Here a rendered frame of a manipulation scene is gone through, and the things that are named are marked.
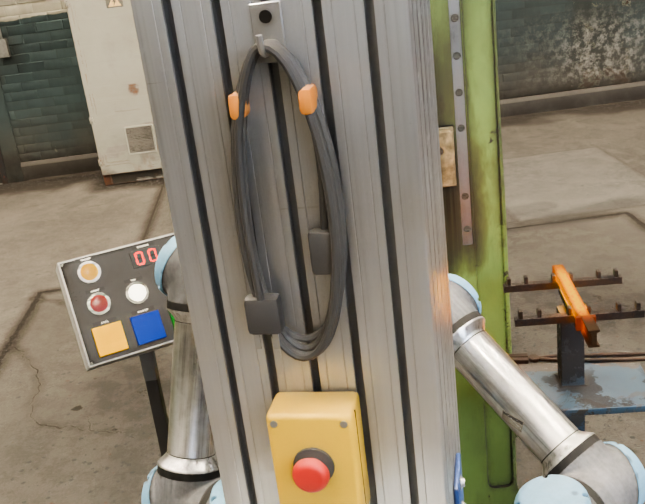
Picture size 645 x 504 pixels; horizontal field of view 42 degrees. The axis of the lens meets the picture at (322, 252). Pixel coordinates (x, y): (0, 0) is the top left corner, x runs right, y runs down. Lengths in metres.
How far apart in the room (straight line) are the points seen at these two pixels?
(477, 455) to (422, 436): 1.98
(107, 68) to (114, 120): 0.45
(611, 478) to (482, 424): 1.36
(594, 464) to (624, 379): 0.97
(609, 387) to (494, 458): 0.64
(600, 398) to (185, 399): 1.22
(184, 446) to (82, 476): 2.10
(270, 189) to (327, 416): 0.23
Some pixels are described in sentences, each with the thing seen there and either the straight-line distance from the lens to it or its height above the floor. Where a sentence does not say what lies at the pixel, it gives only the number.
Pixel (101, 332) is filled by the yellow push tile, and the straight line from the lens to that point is 2.21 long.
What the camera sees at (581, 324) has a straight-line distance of 2.13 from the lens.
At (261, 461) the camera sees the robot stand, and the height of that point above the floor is 1.38.
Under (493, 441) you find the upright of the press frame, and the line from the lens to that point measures 2.86.
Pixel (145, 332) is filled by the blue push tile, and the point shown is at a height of 1.00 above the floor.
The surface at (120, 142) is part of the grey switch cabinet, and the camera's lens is 7.70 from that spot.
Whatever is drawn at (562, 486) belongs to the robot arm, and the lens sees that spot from 1.43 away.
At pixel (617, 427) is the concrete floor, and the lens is 3.51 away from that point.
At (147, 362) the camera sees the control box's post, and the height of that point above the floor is 0.86.
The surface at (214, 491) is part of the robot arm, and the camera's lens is 1.48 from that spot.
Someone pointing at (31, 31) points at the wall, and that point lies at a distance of 8.34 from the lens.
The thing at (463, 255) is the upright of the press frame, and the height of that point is 0.96.
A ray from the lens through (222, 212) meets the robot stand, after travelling 0.82.
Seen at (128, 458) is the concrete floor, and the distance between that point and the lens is 3.63.
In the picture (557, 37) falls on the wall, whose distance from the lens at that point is 8.59.
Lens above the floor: 1.90
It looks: 21 degrees down
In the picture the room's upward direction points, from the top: 7 degrees counter-clockwise
